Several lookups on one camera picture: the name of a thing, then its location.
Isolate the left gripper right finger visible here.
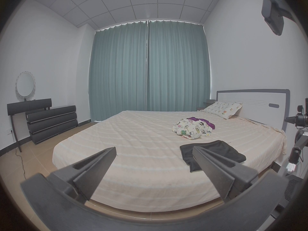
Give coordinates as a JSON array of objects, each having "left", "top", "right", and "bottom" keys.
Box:
[{"left": 192, "top": 145, "right": 259, "bottom": 203}]

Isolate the black dressing table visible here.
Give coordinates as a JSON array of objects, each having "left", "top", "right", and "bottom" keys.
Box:
[{"left": 7, "top": 98, "right": 52, "bottom": 153}]

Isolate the thin black cable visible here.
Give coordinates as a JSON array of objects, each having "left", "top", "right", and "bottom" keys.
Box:
[{"left": 15, "top": 148, "right": 27, "bottom": 180}]

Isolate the grey bedside table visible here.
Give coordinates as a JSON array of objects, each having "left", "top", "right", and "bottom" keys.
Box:
[{"left": 197, "top": 100, "right": 217, "bottom": 112}]

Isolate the blue-green curtain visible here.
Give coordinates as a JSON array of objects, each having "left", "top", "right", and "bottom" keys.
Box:
[{"left": 89, "top": 19, "right": 211, "bottom": 123}]

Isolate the white printed pyjama garment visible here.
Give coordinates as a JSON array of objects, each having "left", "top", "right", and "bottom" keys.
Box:
[{"left": 172, "top": 118, "right": 212, "bottom": 141}]

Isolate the purple garment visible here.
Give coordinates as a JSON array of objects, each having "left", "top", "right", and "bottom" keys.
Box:
[{"left": 186, "top": 116, "right": 215, "bottom": 130}]

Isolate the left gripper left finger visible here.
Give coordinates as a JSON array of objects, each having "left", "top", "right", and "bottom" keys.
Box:
[{"left": 48, "top": 146, "right": 117, "bottom": 203}]

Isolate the round white-framed mirror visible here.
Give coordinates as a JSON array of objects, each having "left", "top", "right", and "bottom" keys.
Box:
[{"left": 16, "top": 71, "right": 36, "bottom": 102}]

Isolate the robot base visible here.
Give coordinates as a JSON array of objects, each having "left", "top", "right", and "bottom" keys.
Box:
[{"left": 271, "top": 161, "right": 308, "bottom": 226}]

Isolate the black T-shirt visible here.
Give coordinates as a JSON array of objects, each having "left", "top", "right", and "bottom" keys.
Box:
[{"left": 180, "top": 140, "right": 247, "bottom": 173}]

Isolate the white printed pillow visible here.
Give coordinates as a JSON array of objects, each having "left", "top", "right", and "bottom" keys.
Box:
[{"left": 201, "top": 101, "right": 243, "bottom": 119}]

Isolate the bed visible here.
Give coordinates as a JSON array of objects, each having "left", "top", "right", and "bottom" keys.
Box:
[{"left": 52, "top": 89, "right": 290, "bottom": 212}]

